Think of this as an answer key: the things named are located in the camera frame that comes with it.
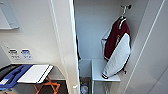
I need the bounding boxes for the white wardrobe body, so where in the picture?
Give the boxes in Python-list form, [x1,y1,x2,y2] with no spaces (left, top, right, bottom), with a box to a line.
[72,0,151,94]

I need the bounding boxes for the white wardrobe shelf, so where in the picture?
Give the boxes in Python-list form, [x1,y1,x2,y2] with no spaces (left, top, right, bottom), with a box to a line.
[90,58,122,83]

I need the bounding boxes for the maroon and white jacket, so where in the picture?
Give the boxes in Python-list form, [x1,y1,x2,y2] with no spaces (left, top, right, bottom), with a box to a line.
[100,16,132,80]

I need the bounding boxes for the white flat board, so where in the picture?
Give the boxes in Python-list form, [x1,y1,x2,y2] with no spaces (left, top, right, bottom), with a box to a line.
[17,63,54,84]

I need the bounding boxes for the blue bin lid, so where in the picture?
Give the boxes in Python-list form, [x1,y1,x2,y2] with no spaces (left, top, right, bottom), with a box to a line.
[0,64,33,90]

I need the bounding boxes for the dark wardrobe rail hook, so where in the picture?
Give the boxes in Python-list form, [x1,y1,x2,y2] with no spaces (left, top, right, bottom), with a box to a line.
[120,3,133,12]

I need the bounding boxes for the grey wall panel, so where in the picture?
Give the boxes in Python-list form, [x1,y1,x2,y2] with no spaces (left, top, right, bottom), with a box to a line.
[0,0,20,30]

